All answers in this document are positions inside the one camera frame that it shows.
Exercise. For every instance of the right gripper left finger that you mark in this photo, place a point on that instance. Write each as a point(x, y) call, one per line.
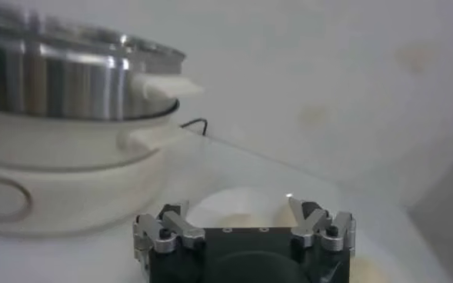
point(180, 227)

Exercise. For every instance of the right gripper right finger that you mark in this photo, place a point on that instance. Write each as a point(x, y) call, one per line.
point(310, 227)

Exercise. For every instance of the white steamed baozi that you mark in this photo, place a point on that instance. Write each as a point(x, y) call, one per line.
point(284, 217)
point(235, 222)

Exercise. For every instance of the stainless steel steamer basket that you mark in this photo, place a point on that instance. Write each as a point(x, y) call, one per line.
point(57, 84)

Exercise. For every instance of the white round plate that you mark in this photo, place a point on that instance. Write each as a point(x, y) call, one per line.
point(230, 200)

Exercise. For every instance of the white electric pot base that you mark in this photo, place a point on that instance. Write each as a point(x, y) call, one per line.
point(76, 192)

